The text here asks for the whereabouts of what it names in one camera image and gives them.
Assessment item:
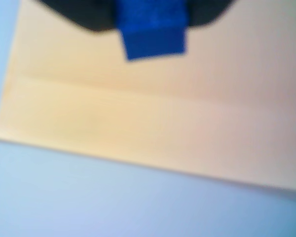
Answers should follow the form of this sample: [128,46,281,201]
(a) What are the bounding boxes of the orange paper square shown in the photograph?
[0,0,296,193]

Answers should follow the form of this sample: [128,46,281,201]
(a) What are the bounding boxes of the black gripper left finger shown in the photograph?
[36,0,119,33]

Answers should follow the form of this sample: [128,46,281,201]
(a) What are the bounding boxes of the miniature blue cube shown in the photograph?
[114,0,188,62]

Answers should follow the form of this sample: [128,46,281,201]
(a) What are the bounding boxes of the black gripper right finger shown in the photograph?
[184,0,235,28]

